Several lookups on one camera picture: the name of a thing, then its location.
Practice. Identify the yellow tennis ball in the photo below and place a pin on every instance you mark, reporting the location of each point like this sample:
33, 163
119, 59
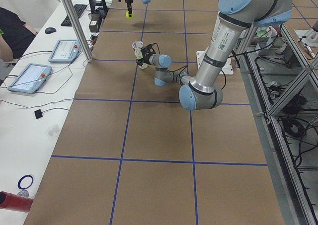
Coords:
129, 15

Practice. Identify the white tennis ball can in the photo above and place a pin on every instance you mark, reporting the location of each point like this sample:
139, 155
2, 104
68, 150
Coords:
137, 47

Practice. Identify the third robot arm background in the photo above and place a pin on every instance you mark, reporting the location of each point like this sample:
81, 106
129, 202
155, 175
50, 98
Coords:
309, 37

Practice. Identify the black computer monitor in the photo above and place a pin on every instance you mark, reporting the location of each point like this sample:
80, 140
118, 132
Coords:
98, 7

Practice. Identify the black box white label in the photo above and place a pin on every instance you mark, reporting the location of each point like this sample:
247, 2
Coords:
95, 23

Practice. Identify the blue teach pendant far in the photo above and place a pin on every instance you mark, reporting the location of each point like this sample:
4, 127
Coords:
65, 51

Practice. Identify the blue teach pendant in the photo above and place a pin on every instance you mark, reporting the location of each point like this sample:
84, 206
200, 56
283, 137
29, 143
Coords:
65, 51
31, 78

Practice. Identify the black computer mouse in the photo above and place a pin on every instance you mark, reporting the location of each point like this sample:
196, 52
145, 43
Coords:
50, 30

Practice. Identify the person in black shirt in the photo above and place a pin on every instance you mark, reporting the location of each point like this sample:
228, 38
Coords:
15, 35

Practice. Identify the blue teach pendant near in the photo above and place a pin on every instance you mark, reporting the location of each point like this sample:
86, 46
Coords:
31, 78

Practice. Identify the small black square pad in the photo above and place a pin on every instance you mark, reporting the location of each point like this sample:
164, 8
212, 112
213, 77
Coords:
38, 113

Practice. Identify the blue tape roll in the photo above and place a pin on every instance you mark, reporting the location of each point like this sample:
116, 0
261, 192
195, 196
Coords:
25, 182

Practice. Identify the red cylinder bottle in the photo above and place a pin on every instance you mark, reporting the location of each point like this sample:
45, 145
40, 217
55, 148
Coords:
14, 202

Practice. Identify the aluminium frame post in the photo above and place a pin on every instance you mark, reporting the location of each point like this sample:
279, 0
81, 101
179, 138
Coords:
70, 10

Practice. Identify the aluminium frame rail structure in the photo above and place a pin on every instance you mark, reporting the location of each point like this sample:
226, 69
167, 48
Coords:
282, 81

